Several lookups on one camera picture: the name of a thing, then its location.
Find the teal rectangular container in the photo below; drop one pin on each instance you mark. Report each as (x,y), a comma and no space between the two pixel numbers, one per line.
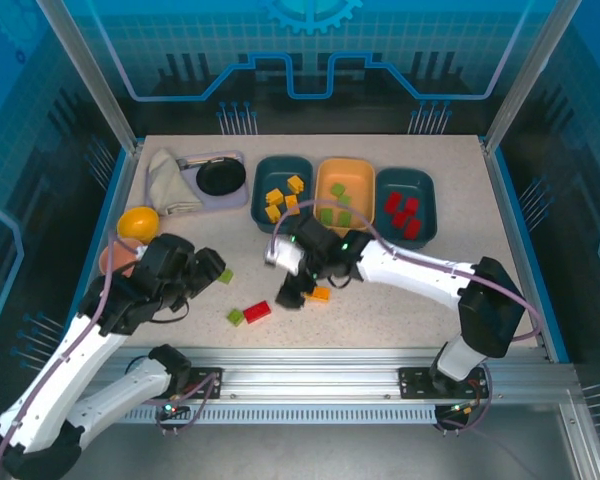
(280,170)
(405,182)

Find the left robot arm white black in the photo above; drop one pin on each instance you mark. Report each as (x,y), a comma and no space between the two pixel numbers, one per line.
(45,400)

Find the yellow bowl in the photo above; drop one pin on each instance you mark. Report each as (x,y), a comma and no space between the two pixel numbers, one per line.
(137,222)

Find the pink cup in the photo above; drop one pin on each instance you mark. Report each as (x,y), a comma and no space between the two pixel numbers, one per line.
(117,255)

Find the small red lego brick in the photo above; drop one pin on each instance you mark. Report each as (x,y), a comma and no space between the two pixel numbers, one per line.
(411,205)

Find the lilac tray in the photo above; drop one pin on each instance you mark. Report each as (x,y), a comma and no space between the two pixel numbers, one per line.
(235,200)

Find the orange lego brick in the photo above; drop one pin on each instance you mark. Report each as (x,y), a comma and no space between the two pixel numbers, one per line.
(320,294)

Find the black round plate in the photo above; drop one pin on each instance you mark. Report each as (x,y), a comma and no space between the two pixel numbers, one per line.
(221,177)

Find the grey utensil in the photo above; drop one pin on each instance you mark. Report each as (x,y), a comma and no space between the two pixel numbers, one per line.
(200,161)

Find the aluminium front rail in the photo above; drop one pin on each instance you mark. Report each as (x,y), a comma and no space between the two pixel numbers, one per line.
(310,375)

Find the aluminium frame post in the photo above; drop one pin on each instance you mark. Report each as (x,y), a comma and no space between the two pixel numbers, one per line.
(90,75)
(530,75)

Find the long green lego brick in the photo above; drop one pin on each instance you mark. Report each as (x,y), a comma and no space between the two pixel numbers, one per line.
(345,218)
(326,215)

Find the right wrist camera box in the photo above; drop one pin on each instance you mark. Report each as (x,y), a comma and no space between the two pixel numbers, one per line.
(282,255)

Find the small green lego brick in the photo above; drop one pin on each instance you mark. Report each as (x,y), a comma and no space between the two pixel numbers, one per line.
(337,190)
(346,201)
(235,317)
(226,275)

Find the orange rectangular container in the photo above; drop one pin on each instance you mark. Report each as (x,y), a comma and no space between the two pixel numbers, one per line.
(345,172)

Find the beige folded cloth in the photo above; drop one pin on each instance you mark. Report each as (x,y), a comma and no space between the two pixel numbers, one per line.
(167,182)

